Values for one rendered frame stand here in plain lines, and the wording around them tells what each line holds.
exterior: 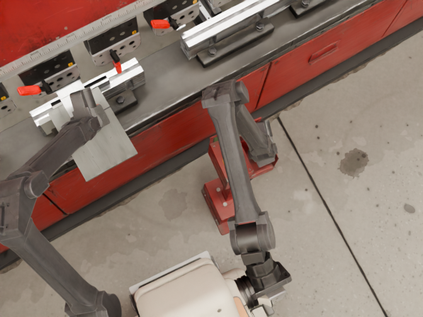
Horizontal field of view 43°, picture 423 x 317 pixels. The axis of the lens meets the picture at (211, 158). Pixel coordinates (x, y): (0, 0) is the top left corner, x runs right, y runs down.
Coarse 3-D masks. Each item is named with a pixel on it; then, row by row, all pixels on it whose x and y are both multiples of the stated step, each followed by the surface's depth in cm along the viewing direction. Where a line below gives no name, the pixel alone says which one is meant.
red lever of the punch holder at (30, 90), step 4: (44, 80) 149; (44, 84) 148; (48, 84) 148; (20, 88) 142; (24, 88) 142; (28, 88) 143; (32, 88) 144; (36, 88) 145; (40, 88) 146; (44, 88) 147; (48, 88) 147; (20, 92) 141; (24, 92) 142; (28, 92) 143; (32, 92) 144; (36, 92) 145; (40, 92) 146; (48, 92) 148
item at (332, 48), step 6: (336, 42) 228; (324, 48) 226; (330, 48) 231; (336, 48) 234; (312, 54) 225; (318, 54) 228; (324, 54) 233; (330, 54) 233; (312, 60) 232; (318, 60) 231
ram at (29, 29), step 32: (0, 0) 113; (32, 0) 118; (64, 0) 124; (96, 0) 131; (128, 0) 139; (160, 0) 147; (0, 32) 122; (32, 32) 128; (64, 32) 135; (96, 32) 143; (0, 64) 132; (32, 64) 140
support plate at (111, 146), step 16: (96, 96) 174; (48, 112) 172; (64, 112) 172; (112, 112) 173; (112, 128) 171; (96, 144) 170; (112, 144) 170; (128, 144) 170; (80, 160) 168; (96, 160) 168; (112, 160) 168; (96, 176) 167
